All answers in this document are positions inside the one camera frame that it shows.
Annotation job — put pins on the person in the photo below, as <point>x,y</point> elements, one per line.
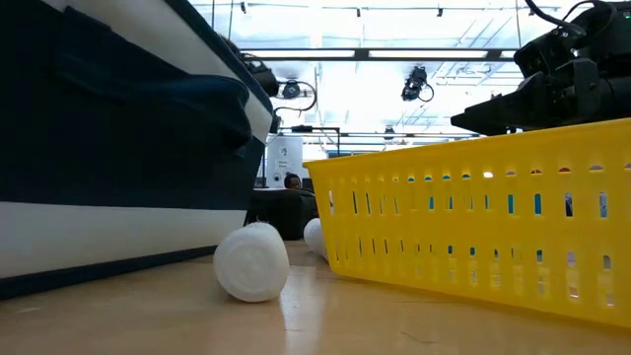
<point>293,181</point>

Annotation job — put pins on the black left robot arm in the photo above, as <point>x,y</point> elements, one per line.
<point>263,76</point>

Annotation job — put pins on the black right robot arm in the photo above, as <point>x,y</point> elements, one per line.
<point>611,29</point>

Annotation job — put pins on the navy fabric storage bin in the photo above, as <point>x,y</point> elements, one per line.
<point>108,148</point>

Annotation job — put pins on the white signboard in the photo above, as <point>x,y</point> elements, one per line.
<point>283,158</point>

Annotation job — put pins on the yellow plastic basket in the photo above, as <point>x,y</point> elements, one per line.
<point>468,236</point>

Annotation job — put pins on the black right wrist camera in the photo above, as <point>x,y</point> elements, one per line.
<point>547,51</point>

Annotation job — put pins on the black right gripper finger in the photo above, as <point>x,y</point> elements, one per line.
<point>503,125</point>
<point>517,98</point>

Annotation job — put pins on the black overhead camera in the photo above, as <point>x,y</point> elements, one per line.
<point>414,84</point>

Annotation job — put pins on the white gauze roll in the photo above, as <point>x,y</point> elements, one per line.
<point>251,261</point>
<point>314,236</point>

